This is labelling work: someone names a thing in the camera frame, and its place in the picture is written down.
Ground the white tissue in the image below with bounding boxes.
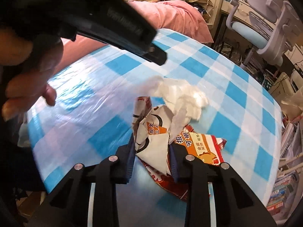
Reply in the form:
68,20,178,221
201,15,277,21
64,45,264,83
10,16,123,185
136,76,209,144

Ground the red white snack wrapper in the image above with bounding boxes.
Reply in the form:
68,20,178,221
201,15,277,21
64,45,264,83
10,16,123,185
132,96,226,201

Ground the person's left hand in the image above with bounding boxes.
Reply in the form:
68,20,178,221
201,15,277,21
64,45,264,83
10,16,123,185
1,28,64,121

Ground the white bookshelf rack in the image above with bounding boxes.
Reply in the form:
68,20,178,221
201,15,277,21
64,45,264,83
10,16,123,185
266,116,302,225

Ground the pink duvet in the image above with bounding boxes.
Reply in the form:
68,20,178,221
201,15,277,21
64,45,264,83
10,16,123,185
54,0,213,74

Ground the blue checkered plastic tablecloth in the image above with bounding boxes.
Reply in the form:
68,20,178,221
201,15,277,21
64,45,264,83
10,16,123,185
28,29,282,226

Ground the white printer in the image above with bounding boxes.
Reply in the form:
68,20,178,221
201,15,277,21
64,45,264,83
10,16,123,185
269,69,302,105

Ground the grey blue office chair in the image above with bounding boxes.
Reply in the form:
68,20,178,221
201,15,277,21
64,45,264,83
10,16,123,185
225,0,303,70

